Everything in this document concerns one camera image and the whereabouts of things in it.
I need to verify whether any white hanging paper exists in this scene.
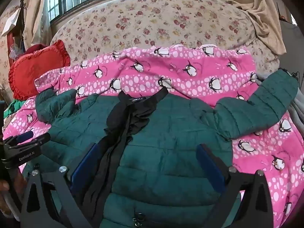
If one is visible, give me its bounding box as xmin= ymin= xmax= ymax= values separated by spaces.
xmin=1 ymin=9 xmax=20 ymax=36

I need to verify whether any pink penguin print blanket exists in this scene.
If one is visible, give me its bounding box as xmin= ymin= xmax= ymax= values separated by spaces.
xmin=2 ymin=45 xmax=304 ymax=228

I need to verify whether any floral bed sheet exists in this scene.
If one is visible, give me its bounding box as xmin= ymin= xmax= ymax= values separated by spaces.
xmin=50 ymin=0 xmax=281 ymax=76

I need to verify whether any red ruffled heart pillow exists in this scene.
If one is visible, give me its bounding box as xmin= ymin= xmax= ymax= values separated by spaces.
xmin=8 ymin=40 xmax=71 ymax=100

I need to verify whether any bright green cloth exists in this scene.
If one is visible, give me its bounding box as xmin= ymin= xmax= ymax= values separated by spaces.
xmin=5 ymin=100 xmax=26 ymax=118

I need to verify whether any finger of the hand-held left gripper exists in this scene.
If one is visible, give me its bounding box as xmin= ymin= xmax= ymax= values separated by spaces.
xmin=3 ymin=131 xmax=34 ymax=148
xmin=14 ymin=132 xmax=51 ymax=149

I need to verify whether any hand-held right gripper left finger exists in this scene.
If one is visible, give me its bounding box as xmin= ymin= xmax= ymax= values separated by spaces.
xmin=20 ymin=144 xmax=103 ymax=228

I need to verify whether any beige hanging curtain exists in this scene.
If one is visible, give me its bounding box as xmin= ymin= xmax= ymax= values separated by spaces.
xmin=22 ymin=0 xmax=60 ymax=50

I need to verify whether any grey cloth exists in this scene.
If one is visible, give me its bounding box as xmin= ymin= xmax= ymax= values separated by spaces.
xmin=255 ymin=72 xmax=304 ymax=133

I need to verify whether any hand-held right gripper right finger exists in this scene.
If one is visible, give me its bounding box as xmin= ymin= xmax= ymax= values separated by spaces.
xmin=197 ymin=144 xmax=275 ymax=228

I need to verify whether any green puffer jacket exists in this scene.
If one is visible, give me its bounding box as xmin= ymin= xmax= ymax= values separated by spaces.
xmin=22 ymin=69 xmax=299 ymax=228

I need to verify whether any person's left hand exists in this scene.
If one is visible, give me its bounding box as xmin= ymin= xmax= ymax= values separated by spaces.
xmin=0 ymin=169 xmax=28 ymax=219

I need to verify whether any beige draped curtain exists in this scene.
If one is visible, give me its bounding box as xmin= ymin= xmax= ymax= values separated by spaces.
xmin=223 ymin=0 xmax=288 ymax=55

